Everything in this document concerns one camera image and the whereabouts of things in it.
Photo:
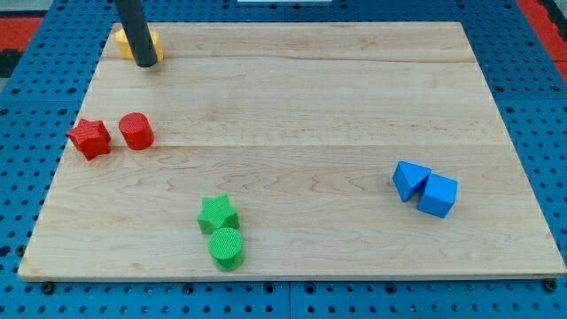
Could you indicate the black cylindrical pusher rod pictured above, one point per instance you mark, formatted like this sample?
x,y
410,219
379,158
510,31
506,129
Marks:
x,y
136,30

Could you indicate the yellow heart block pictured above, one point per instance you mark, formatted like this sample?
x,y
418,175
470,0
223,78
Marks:
x,y
124,48

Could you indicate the red cylinder block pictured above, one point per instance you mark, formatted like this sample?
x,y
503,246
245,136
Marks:
x,y
136,131

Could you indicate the red star block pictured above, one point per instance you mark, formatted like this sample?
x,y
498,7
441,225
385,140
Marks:
x,y
91,138

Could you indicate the green star block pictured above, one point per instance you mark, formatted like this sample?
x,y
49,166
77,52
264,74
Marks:
x,y
217,213

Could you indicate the wooden board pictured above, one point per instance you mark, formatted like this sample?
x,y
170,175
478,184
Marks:
x,y
302,125

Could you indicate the green cylinder block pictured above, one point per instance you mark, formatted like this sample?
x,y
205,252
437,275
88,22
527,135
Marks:
x,y
226,247

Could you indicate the blue triangle block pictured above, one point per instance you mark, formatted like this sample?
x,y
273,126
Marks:
x,y
409,178

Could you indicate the blue cube block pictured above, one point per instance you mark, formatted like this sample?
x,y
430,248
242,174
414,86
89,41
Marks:
x,y
438,196

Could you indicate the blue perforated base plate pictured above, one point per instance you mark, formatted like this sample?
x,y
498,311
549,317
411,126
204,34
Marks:
x,y
43,95

